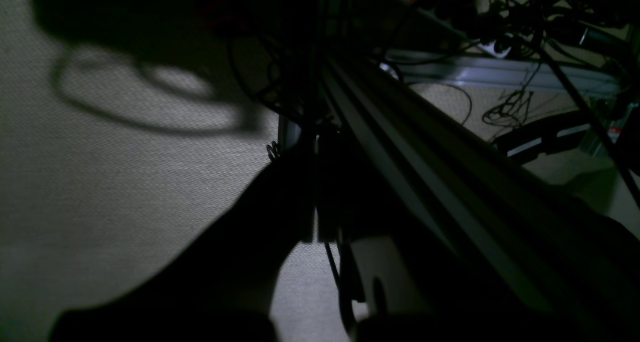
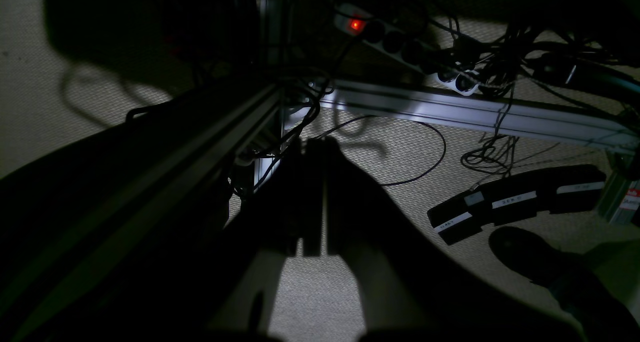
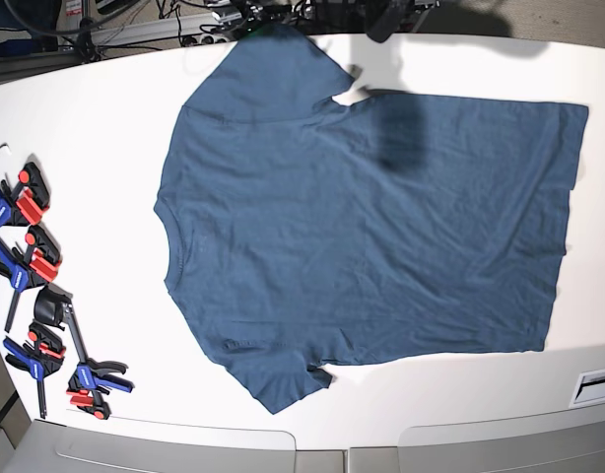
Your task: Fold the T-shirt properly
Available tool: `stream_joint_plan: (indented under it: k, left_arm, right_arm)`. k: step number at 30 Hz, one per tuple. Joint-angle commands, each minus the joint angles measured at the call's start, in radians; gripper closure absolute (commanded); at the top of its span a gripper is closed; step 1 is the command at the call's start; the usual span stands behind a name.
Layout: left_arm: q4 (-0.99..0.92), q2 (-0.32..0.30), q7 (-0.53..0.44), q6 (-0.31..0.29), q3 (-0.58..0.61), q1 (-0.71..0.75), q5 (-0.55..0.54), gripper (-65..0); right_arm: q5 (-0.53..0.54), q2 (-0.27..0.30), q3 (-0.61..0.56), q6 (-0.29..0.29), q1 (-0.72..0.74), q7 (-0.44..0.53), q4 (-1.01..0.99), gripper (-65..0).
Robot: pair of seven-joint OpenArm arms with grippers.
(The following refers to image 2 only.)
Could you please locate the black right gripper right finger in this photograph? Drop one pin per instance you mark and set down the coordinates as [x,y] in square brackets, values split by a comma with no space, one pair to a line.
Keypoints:
[406,284]

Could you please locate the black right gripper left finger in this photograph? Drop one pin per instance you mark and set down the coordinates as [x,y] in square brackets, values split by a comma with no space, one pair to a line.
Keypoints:
[254,247]

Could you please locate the black foot pedal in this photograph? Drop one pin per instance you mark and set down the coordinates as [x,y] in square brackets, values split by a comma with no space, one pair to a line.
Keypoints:
[561,190]

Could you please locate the black shoe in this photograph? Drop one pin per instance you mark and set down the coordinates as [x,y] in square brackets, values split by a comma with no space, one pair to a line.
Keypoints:
[577,290]

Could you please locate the white power strip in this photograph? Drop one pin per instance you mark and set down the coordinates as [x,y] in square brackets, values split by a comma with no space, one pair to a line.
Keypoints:
[437,64]

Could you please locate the aluminium frame rail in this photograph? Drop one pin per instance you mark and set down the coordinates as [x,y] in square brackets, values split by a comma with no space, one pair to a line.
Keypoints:
[535,120]

